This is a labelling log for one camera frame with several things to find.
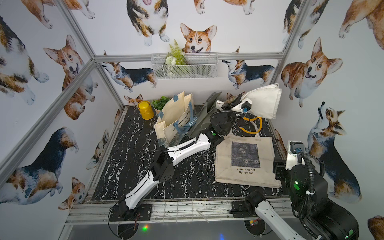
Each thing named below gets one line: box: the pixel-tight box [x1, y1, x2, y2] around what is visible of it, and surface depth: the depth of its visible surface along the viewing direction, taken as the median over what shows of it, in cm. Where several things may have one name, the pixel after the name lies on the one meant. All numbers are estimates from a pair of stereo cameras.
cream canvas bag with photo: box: [214, 131, 282, 189], surface depth 90 cm
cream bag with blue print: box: [154, 91, 198, 148], surface depth 97 cm
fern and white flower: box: [164, 39, 187, 66], surface depth 84 cm
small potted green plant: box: [151, 96, 170, 111], surface depth 106 cm
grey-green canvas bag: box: [189, 91, 223, 138], surface depth 88 cm
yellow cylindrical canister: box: [137, 100, 155, 121], surface depth 109 cm
